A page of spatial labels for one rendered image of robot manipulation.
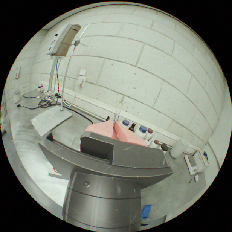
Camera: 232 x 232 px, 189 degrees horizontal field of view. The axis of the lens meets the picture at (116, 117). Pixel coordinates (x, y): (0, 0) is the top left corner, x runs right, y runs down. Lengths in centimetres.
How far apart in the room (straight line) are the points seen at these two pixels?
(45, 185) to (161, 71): 85
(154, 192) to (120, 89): 66
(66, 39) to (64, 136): 51
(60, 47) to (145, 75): 54
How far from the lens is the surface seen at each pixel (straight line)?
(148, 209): 42
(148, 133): 55
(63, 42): 47
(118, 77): 57
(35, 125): 55
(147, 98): 57
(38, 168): 39
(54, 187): 35
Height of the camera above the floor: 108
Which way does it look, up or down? 27 degrees down
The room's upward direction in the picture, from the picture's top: 22 degrees clockwise
